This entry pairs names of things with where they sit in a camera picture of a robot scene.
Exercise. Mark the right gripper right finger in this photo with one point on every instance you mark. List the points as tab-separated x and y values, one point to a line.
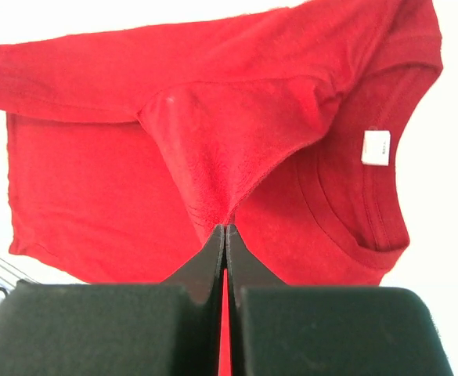
278	329

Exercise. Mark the aluminium frame rail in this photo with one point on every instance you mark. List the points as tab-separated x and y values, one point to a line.
10	275

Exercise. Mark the red t-shirt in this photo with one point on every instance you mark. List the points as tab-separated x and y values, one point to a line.
127	148

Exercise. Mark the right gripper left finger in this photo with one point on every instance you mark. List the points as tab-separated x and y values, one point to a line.
171	328

